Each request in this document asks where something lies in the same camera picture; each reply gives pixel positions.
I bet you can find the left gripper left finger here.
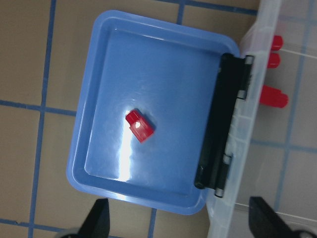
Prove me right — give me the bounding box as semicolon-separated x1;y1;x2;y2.
77;198;109;238

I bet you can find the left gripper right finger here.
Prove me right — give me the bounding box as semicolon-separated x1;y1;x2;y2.
249;196;298;238

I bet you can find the clear plastic storage box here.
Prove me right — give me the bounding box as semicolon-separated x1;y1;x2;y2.
207;0;317;238

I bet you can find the red block in box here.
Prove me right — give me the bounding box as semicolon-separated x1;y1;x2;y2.
271;35;283;51
260;85;289;108

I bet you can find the red block on tray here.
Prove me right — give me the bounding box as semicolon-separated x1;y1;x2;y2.
125;109;155;143

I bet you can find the blue plastic tray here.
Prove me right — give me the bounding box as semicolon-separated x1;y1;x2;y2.
66;10;240;215

